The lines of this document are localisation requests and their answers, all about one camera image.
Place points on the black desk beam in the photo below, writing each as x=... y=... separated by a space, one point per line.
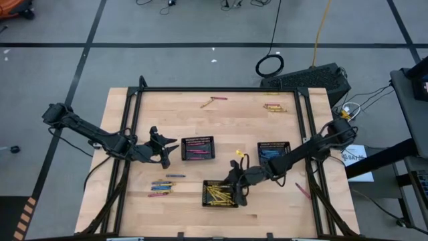
x=381 y=159

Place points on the orange object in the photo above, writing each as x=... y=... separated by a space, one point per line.
x=11 y=6

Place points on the small black floor object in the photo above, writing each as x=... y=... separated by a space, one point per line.
x=15 y=149

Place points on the grey desk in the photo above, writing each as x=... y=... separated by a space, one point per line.
x=409 y=117

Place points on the black table frame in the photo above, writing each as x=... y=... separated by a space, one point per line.
x=217 y=89

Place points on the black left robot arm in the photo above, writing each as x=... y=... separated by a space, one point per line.
x=87 y=129

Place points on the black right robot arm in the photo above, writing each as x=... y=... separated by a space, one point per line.
x=301 y=154

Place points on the black computer case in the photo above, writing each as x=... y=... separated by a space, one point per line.
x=307 y=80

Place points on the black slotted plastic basket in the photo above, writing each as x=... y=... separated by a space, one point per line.
x=197 y=147
x=284 y=149
x=204 y=194

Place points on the black monitor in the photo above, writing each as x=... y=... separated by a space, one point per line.
x=421 y=83

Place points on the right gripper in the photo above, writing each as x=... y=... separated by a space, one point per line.
x=240 y=180

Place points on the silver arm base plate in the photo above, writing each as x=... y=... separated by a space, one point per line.
x=306 y=140

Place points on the laptop keyboard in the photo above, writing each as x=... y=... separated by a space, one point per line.
x=423 y=184

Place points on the white printed paper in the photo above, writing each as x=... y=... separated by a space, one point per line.
x=359 y=167

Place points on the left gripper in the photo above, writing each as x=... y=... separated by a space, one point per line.
x=154 y=150

